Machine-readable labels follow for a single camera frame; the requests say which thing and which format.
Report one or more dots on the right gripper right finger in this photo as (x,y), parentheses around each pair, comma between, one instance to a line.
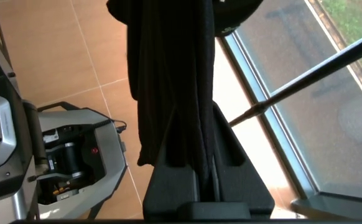
(243,186)

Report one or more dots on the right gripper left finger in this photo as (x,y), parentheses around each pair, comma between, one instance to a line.
(168,189)

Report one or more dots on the black clothes rack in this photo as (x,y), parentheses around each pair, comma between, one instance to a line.
(308,77)

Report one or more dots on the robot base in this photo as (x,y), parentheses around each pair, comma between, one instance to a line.
(106,155)

